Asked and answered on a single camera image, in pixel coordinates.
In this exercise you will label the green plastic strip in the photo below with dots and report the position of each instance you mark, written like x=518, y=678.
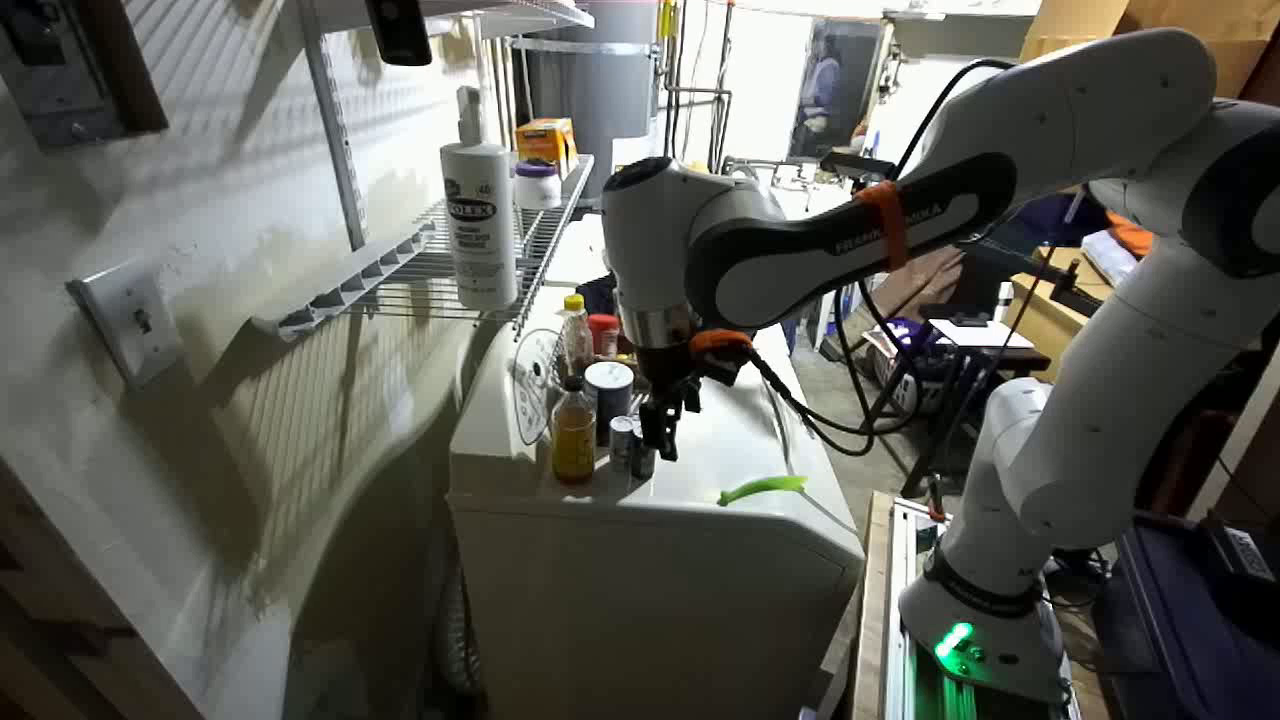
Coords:
x=762, y=486

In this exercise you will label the yellow-capped white bottle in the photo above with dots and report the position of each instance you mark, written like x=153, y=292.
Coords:
x=575, y=334

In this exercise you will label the grey water heater tank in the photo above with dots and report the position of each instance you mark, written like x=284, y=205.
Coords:
x=599, y=78

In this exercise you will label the white light switch plate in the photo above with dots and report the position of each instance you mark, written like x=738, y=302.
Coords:
x=128, y=318

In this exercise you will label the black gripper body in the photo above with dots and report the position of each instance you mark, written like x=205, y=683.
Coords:
x=673, y=389

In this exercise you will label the white wire shelf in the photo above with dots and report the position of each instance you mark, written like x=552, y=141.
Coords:
x=424, y=258

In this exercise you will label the amber liquid bottle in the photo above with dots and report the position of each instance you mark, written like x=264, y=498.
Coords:
x=575, y=435

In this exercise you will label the cardboard box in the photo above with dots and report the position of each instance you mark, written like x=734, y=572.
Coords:
x=1231, y=28

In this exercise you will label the yellow box on shelf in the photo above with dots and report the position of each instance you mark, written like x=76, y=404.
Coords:
x=544, y=141

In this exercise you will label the white washing machine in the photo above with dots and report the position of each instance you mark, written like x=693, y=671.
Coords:
x=642, y=598

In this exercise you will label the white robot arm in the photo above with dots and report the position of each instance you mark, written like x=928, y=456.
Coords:
x=1136, y=120

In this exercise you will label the dark blue storage bin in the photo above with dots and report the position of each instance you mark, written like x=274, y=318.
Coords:
x=1189, y=624

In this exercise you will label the white jar blue lid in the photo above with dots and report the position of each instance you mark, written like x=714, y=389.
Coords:
x=537, y=186

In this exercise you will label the white spray bottle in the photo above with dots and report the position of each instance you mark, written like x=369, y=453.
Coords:
x=477, y=214

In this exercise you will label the small black can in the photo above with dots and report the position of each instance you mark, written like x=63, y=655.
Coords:
x=627, y=445

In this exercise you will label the red-capped bottle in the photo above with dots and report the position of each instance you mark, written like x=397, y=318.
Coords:
x=606, y=334

